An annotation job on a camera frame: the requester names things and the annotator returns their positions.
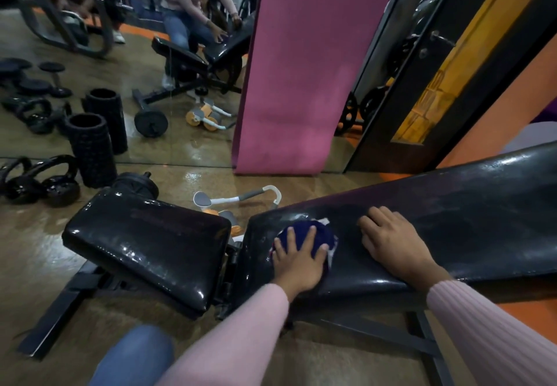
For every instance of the black weight plate dumbbell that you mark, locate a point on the black weight plate dumbbell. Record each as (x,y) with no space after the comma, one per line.
(135,184)

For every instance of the person's right fingers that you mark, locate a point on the person's right fingers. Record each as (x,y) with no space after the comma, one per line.
(378,220)

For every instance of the person's right hand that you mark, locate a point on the person's right hand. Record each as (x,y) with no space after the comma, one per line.
(398,246)

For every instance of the black door with yellow pane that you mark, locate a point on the black door with yellow pane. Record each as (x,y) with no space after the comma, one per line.
(457,94)

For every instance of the black bench back pad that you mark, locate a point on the black bench back pad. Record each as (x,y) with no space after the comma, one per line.
(478,224)

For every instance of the person's left little finger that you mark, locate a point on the person's left little finger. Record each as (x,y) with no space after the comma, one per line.
(279,248)

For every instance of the person's blue jeans leg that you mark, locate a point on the person's blue jeans leg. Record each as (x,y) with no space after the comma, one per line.
(135,355)

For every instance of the person's left thumb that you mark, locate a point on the person's left thumb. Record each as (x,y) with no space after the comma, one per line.
(322,254)

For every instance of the black bench seat pad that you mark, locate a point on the black bench seat pad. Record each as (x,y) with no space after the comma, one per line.
(143,242)

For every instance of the pink yoga mat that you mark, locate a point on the pink yoga mat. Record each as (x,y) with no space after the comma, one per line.
(304,72)

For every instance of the white and orange ab roller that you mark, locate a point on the white and orange ab roller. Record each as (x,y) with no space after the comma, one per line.
(235,198)

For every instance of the black foam roller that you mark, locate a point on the black foam roller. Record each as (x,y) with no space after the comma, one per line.
(92,150)

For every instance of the person's right forearm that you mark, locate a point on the person's right forearm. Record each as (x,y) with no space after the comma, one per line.
(491,333)

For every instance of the person's left forearm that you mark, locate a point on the person's left forearm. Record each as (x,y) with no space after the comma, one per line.
(235,342)

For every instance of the black kettlebell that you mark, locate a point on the black kettlebell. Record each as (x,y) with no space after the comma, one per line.
(61,190)
(19,187)

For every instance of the person's left hand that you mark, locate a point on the person's left hand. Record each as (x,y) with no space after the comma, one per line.
(298,268)

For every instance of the blue and white cleaning cloth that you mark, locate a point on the blue and white cleaning cloth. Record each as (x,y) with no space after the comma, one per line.
(324,233)

